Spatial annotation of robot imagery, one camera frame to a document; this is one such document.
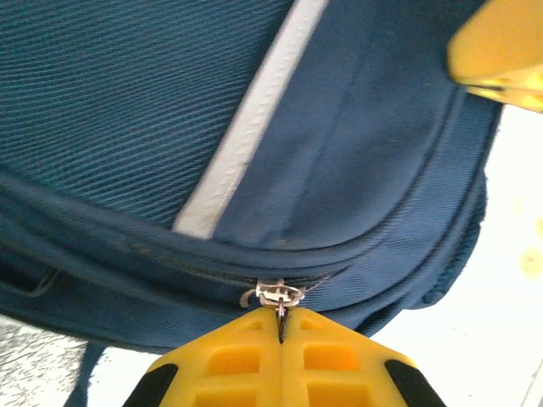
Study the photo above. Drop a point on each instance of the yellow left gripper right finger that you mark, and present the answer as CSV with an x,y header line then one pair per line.
x,y
331,364

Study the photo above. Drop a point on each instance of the navy blue backpack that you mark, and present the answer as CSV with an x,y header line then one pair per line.
x,y
127,106

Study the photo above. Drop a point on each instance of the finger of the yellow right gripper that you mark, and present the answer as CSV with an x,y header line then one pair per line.
x,y
517,96
500,42

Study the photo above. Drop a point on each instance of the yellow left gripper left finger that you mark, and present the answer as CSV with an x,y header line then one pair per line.
x,y
237,364

